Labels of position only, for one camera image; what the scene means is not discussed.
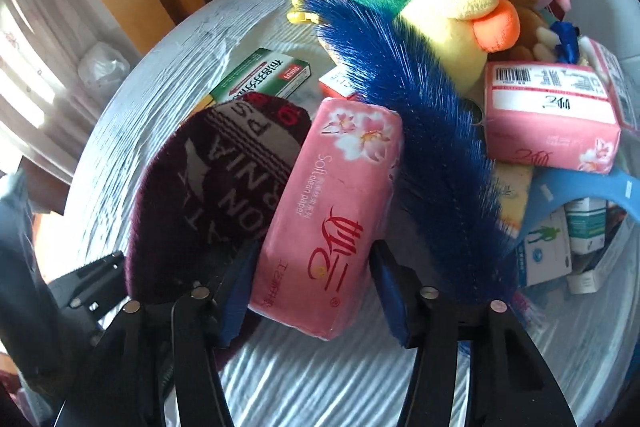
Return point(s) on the yellow duck plush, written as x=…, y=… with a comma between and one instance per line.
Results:
x=443, y=43

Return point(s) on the white teal medicine box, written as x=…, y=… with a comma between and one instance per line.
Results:
x=544, y=253

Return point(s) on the pink tissue pack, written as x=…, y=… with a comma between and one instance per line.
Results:
x=549, y=115
x=313, y=268

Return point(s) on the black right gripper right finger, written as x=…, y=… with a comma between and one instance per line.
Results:
x=510, y=383

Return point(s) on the blue feather duster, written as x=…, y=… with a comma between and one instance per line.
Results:
x=447, y=181

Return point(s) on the green white medicine box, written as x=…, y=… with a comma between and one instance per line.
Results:
x=264, y=71

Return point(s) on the maroon knit beanie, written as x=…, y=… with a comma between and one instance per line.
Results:
x=210, y=190

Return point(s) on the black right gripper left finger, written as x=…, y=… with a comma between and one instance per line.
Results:
x=149, y=351

